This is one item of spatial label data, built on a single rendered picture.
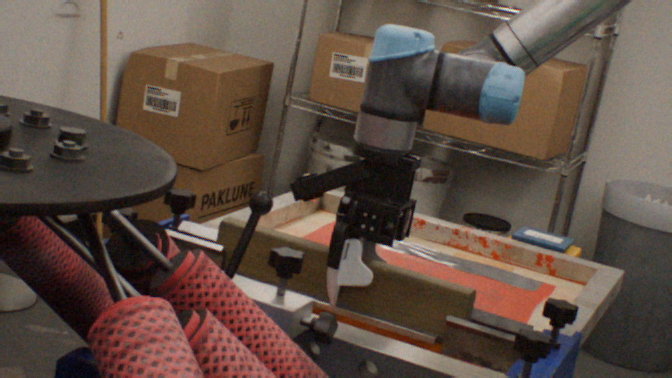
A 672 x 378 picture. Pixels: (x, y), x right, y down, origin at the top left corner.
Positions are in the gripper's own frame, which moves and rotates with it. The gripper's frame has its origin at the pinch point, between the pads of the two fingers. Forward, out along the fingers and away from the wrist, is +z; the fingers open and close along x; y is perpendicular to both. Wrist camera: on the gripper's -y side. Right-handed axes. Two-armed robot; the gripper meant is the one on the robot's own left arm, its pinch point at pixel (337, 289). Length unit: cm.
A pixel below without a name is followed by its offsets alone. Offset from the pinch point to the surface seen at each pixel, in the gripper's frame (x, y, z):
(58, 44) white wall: 234, -200, 19
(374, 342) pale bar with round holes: -23.5, 13.2, -3.3
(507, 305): 33.3, 16.4, 5.2
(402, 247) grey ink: 46.0, -5.3, 4.6
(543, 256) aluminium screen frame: 57, 16, 2
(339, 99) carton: 322, -122, 27
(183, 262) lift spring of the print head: -71, 12, -22
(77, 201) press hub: -89, 14, -30
